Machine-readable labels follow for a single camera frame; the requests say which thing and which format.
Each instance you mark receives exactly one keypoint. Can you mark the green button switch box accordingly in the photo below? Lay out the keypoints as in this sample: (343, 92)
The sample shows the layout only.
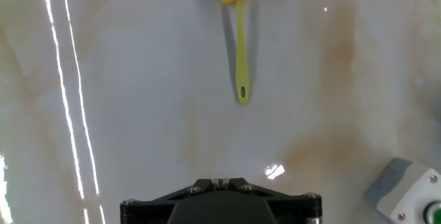
(410, 196)

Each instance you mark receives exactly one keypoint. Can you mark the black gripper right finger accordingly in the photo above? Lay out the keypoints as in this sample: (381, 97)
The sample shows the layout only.
(296, 210)

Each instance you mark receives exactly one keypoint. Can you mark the glossy marble pattern mat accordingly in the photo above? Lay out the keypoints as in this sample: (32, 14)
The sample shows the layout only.
(155, 79)

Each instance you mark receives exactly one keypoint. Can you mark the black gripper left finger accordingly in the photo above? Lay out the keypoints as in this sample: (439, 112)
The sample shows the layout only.
(148, 212)

